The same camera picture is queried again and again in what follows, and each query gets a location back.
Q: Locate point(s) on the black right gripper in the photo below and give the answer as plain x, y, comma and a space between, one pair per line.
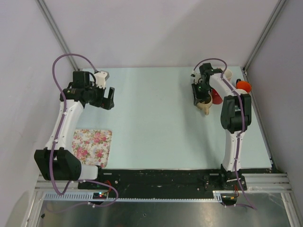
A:
197, 97

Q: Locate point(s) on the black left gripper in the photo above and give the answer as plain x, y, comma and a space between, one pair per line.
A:
106, 103

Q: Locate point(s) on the cream speckled mug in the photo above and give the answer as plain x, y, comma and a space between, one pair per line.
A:
205, 105

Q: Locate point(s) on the red mug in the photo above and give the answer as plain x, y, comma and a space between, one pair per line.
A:
216, 97

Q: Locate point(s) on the pink mug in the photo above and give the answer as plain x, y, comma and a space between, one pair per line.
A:
228, 74

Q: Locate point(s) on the orange mug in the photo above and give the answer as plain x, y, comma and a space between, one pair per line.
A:
246, 86

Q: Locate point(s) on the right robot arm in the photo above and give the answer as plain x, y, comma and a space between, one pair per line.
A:
235, 114

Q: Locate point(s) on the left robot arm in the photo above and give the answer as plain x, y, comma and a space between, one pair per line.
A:
56, 161

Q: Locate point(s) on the floral pattern tray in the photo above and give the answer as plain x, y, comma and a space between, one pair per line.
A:
92, 147

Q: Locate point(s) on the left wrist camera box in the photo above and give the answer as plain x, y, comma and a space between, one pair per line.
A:
101, 78

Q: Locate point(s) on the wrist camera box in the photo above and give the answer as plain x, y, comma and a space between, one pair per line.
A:
193, 74
101, 78

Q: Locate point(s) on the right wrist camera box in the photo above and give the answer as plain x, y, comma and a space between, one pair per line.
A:
193, 74

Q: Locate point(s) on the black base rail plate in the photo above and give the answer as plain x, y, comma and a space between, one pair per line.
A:
163, 184

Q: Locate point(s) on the aluminium frame rail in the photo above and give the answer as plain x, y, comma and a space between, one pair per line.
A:
270, 183

